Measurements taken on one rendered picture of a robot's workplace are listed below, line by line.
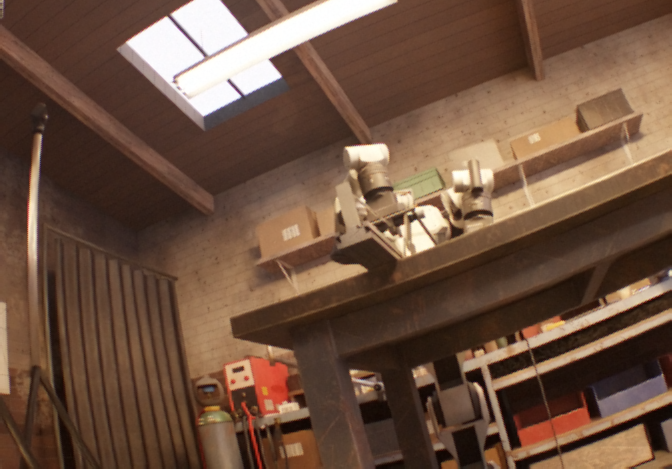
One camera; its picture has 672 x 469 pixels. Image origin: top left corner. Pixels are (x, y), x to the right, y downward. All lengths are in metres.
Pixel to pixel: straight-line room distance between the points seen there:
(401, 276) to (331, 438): 0.35
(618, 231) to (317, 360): 0.65
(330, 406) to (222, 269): 3.28
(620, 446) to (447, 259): 1.96
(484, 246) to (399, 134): 3.09
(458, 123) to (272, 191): 1.51
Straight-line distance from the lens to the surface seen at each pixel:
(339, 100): 3.58
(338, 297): 1.03
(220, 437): 2.98
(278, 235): 3.79
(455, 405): 1.86
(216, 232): 4.41
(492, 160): 3.53
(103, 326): 3.68
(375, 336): 1.07
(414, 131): 4.01
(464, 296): 1.04
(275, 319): 1.07
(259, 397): 3.33
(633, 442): 2.78
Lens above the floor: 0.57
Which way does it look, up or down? 25 degrees up
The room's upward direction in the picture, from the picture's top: 15 degrees counter-clockwise
